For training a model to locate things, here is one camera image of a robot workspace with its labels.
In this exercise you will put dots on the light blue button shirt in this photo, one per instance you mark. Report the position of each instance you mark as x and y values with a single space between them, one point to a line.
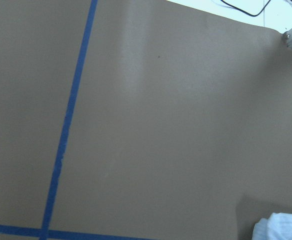
277 227

